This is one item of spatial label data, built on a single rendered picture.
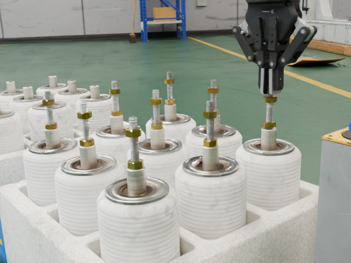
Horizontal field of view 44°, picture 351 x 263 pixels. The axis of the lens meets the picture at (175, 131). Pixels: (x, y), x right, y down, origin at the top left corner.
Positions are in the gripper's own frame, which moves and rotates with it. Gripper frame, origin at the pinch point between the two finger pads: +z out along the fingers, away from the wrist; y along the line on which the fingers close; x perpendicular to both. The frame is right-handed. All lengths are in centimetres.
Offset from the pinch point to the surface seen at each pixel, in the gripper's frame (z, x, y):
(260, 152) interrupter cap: 9.7, -3.6, 1.1
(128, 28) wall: 20, 362, -523
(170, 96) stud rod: 5.5, 1.2, -23.3
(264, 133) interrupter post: 7.6, -1.2, 0.0
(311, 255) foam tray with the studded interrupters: 25.4, 0.5, 7.7
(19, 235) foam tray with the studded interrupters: 22.0, -29.9, -24.0
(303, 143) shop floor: 35, 74, -39
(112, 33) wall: 26, 341, -537
